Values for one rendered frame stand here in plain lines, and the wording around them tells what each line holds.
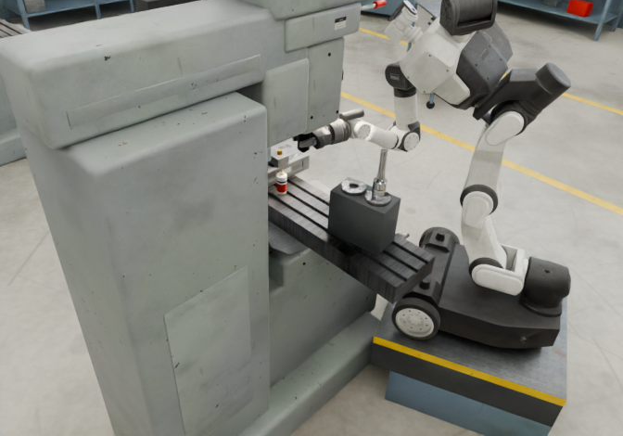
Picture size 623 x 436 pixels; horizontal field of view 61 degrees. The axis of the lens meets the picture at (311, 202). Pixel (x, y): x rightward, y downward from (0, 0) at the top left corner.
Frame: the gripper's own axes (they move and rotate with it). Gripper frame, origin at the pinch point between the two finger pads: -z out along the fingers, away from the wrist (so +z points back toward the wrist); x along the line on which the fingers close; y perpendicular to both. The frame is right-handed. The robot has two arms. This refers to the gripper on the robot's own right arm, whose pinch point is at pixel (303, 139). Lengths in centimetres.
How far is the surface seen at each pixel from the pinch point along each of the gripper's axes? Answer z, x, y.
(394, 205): 13.6, 39.0, 9.6
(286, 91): -16.7, 17.0, -29.0
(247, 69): -30, 20, -39
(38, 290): -106, -108, 122
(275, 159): -2.4, -18.0, 17.0
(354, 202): 2.6, 31.1, 9.8
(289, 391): -21, 29, 103
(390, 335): 24, 38, 83
